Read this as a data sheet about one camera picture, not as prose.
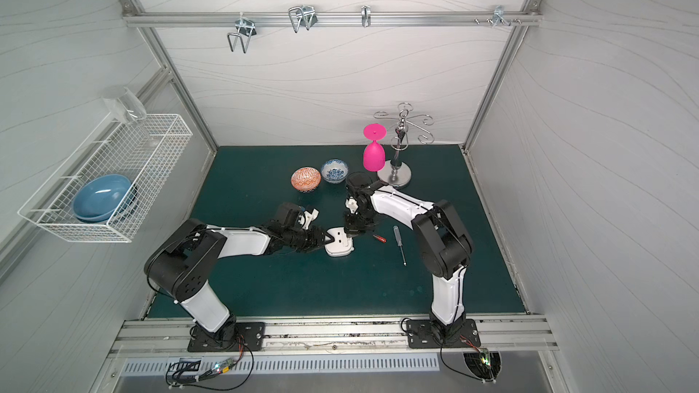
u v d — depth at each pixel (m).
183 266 0.47
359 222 0.79
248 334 0.74
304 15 0.76
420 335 0.73
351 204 0.88
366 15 0.78
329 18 0.78
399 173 1.10
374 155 0.92
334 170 1.11
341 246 0.88
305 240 0.81
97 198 0.61
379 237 0.92
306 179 1.08
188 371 0.70
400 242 0.91
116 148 0.71
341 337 0.75
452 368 0.67
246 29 0.78
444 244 0.50
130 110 0.70
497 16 0.77
